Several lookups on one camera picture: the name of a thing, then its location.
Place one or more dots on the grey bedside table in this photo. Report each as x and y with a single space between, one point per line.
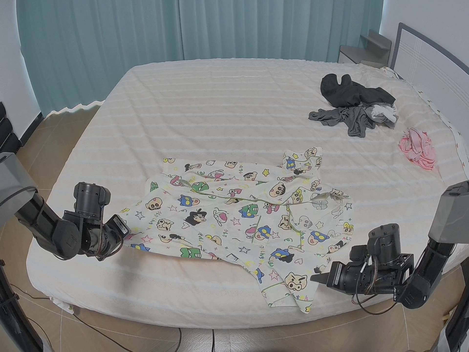
362 51

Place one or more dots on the bed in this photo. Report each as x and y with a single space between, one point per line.
220 123

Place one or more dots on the white printed pyjama top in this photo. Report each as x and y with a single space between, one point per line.
227 226

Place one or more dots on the dark grey garment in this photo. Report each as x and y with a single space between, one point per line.
353 123

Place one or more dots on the black garment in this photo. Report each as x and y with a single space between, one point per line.
344 92

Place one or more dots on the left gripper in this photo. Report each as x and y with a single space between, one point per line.
110 238

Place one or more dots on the white garment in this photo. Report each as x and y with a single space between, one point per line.
384 114

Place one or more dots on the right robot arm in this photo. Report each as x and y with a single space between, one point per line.
449 215

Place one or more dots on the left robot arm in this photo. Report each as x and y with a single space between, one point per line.
40 222

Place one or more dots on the pink garment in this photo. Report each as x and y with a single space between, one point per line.
419 149

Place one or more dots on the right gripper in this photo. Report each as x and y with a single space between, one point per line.
348 279

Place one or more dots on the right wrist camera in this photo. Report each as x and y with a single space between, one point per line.
359 256

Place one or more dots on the blue-green curtain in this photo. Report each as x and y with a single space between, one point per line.
99 39
274 17

